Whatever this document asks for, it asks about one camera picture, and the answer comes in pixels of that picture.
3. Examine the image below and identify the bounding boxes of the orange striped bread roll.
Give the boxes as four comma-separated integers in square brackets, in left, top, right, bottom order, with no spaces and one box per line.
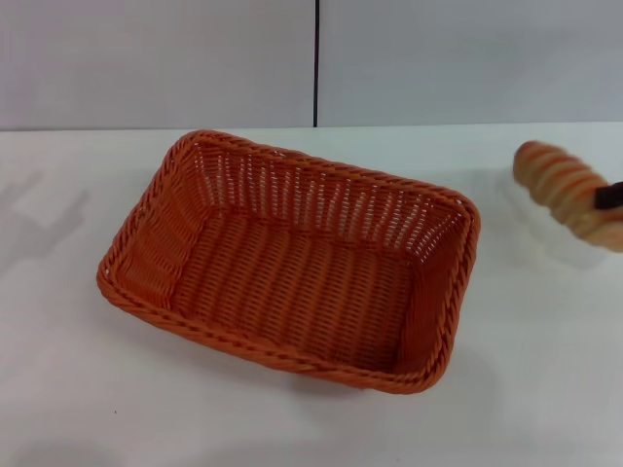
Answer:
[513,140,623,254]

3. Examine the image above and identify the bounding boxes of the orange woven plastic basket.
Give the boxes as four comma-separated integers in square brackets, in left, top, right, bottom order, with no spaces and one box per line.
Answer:
[95,128,482,395]

